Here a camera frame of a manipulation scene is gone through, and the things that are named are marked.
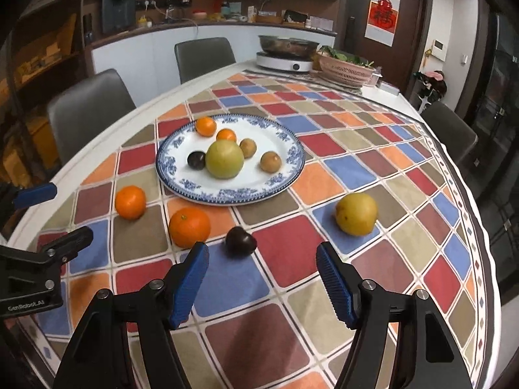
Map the large orange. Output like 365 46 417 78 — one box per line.
168 207 211 249

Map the dark purple plum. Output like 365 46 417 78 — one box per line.
187 151 206 171

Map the green yellow pear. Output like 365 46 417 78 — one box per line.
206 141 245 179

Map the small orange tangerine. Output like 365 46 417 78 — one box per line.
194 117 217 137
215 128 237 142

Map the brown kiwi fruit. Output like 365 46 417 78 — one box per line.
259 151 283 174
239 138 257 159

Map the white kitchen counter cabinet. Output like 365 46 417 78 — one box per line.
91 24 335 106

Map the near grey chair left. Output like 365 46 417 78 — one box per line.
47 68 136 164

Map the grey chair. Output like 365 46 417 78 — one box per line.
47 68 136 164
421 101 478 165
174 37 236 83

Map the colourful checkered tablecloth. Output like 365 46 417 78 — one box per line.
12 72 499 388

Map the black water dispenser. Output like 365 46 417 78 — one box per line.
101 0 136 34

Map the grey chair right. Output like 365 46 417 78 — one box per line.
421 101 478 165

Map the far grey chair left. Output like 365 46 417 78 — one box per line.
174 37 236 83

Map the white induction cooker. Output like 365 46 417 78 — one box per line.
256 52 313 74

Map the stainless steel pot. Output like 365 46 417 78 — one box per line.
259 35 319 59

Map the dark wooden door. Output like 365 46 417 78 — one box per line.
339 0 433 93

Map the pink basket with greens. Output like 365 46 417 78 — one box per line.
317 46 376 89

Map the red fu poster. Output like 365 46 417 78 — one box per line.
364 0 400 47

